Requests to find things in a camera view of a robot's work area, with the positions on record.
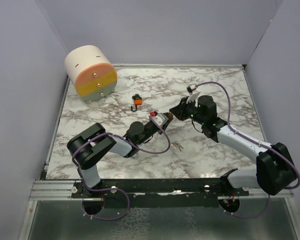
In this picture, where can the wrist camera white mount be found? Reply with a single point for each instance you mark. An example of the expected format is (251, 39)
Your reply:
(193, 93)
(158, 118)

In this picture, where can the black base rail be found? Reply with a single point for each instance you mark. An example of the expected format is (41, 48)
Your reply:
(158, 192)

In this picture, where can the small silver key bunch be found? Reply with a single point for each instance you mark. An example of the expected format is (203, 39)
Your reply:
(177, 146)

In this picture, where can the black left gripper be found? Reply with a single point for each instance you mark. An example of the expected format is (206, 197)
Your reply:
(164, 126)

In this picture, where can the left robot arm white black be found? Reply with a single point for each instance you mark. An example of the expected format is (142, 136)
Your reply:
(92, 144)

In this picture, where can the cream cylindrical drawer box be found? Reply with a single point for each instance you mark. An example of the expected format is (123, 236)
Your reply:
(91, 73)

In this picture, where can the orange black padlock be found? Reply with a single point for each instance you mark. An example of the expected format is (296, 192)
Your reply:
(136, 104)

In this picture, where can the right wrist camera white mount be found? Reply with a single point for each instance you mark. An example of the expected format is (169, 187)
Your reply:
(193, 93)

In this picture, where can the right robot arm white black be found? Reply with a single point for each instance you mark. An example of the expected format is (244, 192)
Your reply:
(274, 166)

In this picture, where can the black-headed key bunch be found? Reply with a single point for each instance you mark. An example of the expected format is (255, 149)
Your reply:
(136, 97)

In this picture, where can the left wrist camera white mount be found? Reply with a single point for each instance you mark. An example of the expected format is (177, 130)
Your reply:
(158, 118)

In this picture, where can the small brass long-shackle padlock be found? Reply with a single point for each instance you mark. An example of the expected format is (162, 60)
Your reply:
(169, 116)

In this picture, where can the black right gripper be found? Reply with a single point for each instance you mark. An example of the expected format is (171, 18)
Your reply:
(179, 111)

